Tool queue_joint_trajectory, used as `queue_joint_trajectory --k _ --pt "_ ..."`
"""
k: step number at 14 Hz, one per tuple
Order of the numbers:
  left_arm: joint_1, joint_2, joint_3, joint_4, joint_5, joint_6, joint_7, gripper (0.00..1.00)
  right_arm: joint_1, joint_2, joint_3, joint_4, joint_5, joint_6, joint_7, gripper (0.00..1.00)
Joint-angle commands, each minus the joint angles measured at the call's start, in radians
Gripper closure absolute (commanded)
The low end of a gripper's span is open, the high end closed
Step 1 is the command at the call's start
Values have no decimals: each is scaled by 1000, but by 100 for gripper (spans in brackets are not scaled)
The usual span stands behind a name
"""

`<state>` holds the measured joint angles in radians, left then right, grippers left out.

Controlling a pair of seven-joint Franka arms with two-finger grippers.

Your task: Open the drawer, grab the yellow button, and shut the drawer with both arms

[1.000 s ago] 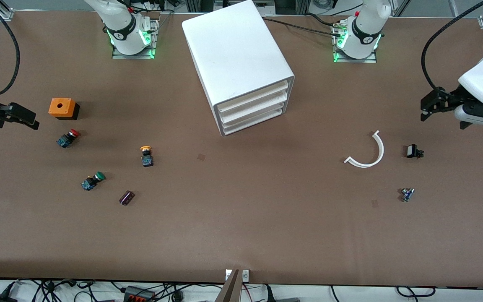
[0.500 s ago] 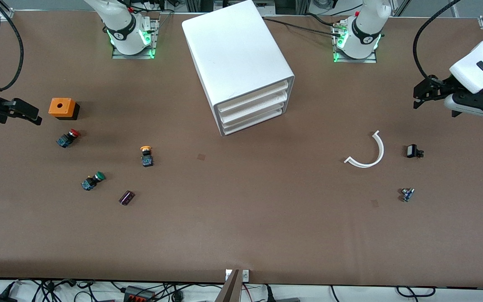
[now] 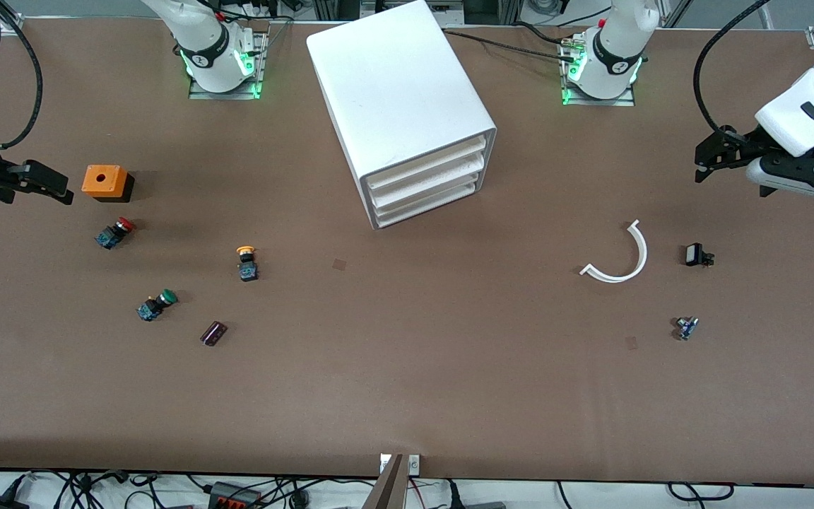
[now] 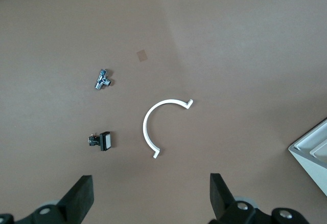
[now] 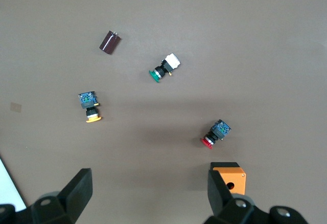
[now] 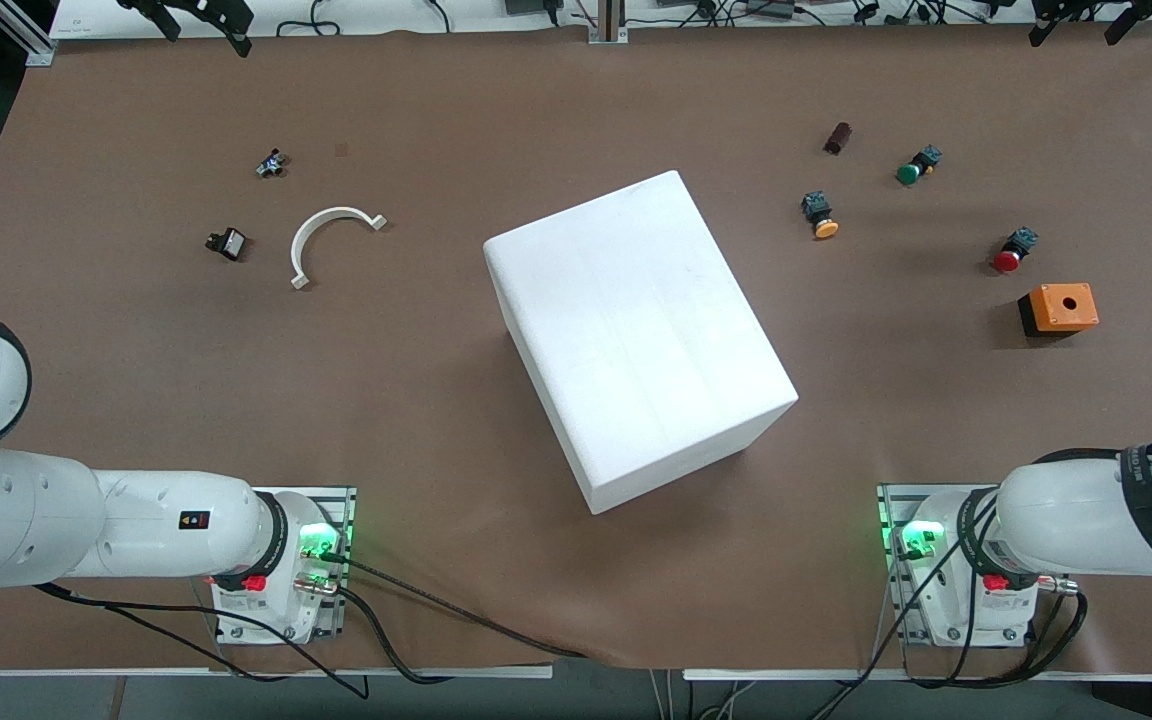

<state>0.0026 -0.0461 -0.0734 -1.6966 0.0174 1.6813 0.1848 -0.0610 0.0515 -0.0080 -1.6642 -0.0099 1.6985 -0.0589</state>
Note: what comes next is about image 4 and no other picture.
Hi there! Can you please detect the white drawer cabinet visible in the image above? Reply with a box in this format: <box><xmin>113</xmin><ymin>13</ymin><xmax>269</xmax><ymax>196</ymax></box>
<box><xmin>288</xmin><ymin>117</ymin><xmax>327</xmax><ymax>197</ymax></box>

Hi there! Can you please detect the white plastic drawer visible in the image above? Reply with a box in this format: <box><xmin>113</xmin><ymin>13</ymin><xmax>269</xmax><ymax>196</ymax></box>
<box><xmin>293</xmin><ymin>123</ymin><xmax>327</xmax><ymax>159</ymax></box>
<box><xmin>309</xmin><ymin>141</ymin><xmax>327</xmax><ymax>169</ymax></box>

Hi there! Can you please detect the white curved plastic bracket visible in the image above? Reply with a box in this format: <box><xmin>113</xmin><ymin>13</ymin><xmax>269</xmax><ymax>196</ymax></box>
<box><xmin>142</xmin><ymin>98</ymin><xmax>195</xmax><ymax>161</ymax></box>

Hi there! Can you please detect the black square push button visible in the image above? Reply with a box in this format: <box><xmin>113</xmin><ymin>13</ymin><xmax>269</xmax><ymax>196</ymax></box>
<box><xmin>87</xmin><ymin>130</ymin><xmax>114</xmax><ymax>152</ymax></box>

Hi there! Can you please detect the small blue metal component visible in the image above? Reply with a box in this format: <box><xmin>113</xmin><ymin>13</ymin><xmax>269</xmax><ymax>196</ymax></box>
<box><xmin>93</xmin><ymin>68</ymin><xmax>113</xmax><ymax>91</ymax></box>

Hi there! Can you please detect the brown tape patch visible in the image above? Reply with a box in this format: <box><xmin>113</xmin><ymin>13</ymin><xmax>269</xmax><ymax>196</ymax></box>
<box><xmin>135</xmin><ymin>49</ymin><xmax>150</xmax><ymax>63</ymax></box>

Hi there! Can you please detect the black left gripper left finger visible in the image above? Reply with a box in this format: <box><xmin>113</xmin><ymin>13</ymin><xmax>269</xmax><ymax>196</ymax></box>
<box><xmin>0</xmin><ymin>174</ymin><xmax>95</xmax><ymax>224</ymax></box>

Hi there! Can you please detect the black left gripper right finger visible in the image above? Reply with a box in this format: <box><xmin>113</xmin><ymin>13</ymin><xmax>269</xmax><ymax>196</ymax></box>
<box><xmin>209</xmin><ymin>173</ymin><xmax>311</xmax><ymax>224</ymax></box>

